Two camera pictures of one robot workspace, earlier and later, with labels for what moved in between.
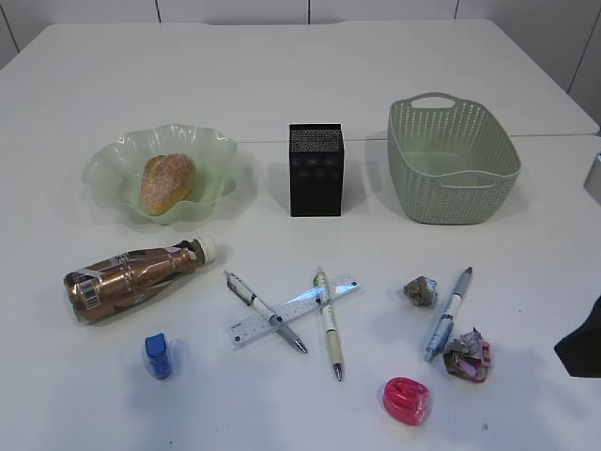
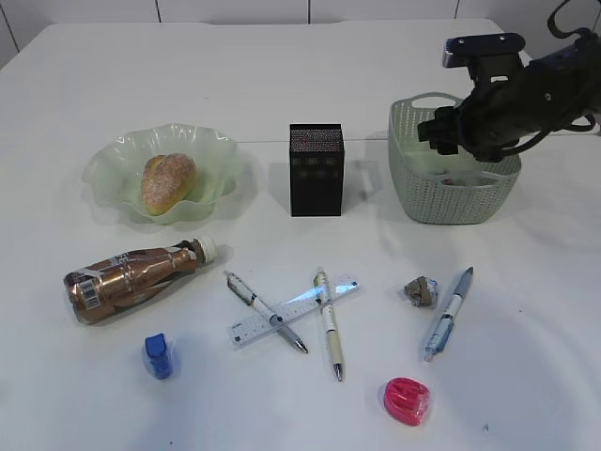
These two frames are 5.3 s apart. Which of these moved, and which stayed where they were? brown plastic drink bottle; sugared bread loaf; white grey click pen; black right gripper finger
Moved: black right gripper finger
Stayed: white grey click pen; brown plastic drink bottle; sugared bread loaf
